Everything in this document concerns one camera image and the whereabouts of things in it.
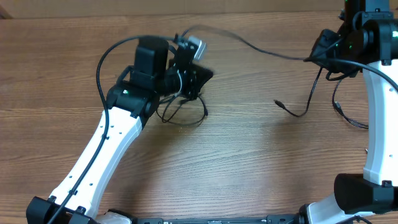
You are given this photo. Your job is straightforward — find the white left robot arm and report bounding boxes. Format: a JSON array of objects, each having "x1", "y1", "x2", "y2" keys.
[{"x1": 26, "y1": 35, "x2": 213, "y2": 224}]

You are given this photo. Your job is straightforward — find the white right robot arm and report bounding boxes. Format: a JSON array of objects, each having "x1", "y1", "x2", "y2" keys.
[{"x1": 298, "y1": 0, "x2": 397, "y2": 223}]

